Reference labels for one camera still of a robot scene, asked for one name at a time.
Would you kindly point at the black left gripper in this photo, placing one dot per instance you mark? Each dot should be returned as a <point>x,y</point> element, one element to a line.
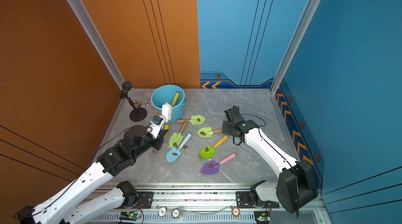
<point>160,139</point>

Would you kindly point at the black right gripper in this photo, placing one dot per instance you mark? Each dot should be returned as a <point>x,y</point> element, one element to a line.
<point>224,127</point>

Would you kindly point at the white cleaning brush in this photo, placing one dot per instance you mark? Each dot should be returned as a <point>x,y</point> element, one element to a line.
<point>166,112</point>

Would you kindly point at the green trowel yellow blue handle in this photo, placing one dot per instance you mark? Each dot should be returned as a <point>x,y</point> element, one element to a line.
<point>176,98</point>

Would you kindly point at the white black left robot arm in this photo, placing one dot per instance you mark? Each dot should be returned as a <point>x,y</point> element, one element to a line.
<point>66,207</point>

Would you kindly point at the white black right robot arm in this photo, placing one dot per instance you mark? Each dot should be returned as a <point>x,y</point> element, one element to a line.
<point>296,185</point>

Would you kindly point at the light blue trowel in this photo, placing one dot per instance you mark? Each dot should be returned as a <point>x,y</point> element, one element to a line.
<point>175,152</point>

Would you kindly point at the light blue plastic bucket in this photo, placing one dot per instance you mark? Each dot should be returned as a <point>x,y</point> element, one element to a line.
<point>166,94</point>

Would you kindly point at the black microphone on stand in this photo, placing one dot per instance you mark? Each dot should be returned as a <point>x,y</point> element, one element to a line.
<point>138,113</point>

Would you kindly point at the small brown chess piece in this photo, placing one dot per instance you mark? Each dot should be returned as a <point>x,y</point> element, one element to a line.
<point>138,104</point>

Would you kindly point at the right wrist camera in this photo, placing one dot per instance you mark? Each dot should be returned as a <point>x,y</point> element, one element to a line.
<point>234,116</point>

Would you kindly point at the yellow trowel wooden handle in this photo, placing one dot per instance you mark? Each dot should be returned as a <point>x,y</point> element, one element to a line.
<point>165,129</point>

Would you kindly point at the green trowel wooden handle centre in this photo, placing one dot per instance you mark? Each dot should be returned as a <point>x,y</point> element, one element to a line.
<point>207,132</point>

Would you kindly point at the green trowel wooden handle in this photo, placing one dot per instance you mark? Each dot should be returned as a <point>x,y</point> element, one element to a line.
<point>207,132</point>
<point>176,138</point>

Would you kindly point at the green trowel wooden handle left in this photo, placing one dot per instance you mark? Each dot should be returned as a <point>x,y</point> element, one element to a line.
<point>176,138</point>

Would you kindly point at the lime trowel yellow handle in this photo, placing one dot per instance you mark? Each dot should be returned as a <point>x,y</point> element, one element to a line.
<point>208,152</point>

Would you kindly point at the green trowel brown handle upper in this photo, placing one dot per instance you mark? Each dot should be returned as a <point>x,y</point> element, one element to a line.
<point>194,120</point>

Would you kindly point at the purple trowel pink handle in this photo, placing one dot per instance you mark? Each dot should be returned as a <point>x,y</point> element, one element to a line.
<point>213,167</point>

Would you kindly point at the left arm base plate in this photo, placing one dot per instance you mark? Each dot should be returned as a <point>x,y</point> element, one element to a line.
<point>142,200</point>

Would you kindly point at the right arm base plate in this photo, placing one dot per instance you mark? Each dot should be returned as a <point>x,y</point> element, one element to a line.
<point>246,200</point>

